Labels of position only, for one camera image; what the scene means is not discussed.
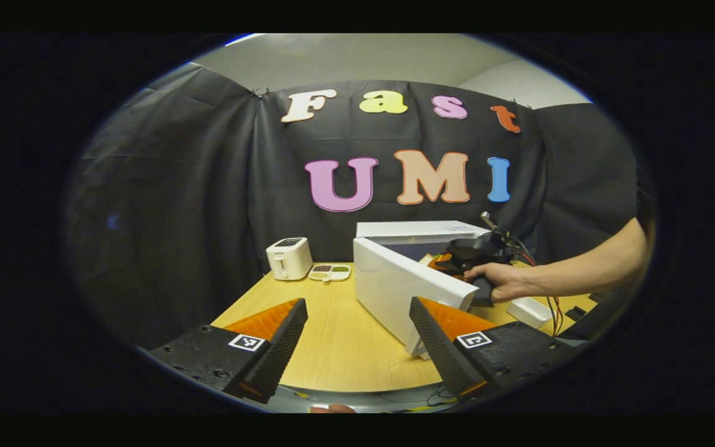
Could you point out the white divided snack dish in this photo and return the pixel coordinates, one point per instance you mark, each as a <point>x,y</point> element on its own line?
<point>329,272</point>

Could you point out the black table edge bracket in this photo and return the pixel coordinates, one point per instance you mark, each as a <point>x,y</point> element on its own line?
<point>576,313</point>

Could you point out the white rectangular tray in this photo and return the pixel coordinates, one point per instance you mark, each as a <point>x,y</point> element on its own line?
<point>528,310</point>

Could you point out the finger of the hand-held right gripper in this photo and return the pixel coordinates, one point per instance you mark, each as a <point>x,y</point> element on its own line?
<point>441,264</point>

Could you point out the white toaster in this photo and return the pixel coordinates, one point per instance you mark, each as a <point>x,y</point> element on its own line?
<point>289,257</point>

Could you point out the white microwave oven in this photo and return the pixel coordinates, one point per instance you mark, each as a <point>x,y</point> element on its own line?
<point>388,285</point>

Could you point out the black backdrop cloth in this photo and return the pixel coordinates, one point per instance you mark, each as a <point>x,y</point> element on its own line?
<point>177,205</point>

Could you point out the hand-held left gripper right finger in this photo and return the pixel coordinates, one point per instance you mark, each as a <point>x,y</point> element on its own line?
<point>435,347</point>

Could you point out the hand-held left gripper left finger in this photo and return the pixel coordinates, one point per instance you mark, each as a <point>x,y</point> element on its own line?
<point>280,351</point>

